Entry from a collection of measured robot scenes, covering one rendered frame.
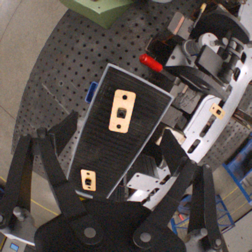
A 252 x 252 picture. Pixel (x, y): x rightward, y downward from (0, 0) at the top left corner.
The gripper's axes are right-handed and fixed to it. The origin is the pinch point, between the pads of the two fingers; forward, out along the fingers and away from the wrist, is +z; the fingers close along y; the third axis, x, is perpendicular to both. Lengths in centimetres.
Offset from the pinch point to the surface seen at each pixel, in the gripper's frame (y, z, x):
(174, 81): 11.0, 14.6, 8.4
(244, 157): 232, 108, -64
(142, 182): 11.5, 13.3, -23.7
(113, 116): -1.4, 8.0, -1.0
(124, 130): 1.2, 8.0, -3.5
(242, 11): 40, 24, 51
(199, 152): 36.3, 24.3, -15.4
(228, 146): 94, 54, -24
